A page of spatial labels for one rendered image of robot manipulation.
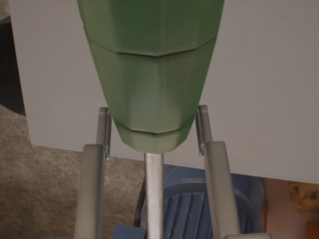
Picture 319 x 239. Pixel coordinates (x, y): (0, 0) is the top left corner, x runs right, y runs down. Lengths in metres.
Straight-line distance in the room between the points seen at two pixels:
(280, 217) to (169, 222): 0.32
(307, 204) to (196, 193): 0.26
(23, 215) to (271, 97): 2.23
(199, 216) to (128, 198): 1.19
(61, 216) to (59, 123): 2.07
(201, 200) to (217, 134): 0.75
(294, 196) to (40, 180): 1.31
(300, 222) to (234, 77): 1.00
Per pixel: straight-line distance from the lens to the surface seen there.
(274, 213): 1.17
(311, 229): 1.18
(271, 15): 0.19
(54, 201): 2.25
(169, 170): 1.10
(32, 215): 2.38
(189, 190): 0.99
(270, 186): 1.11
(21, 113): 1.62
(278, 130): 0.22
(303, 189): 1.11
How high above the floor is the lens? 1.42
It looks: 52 degrees down
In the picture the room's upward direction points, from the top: 161 degrees counter-clockwise
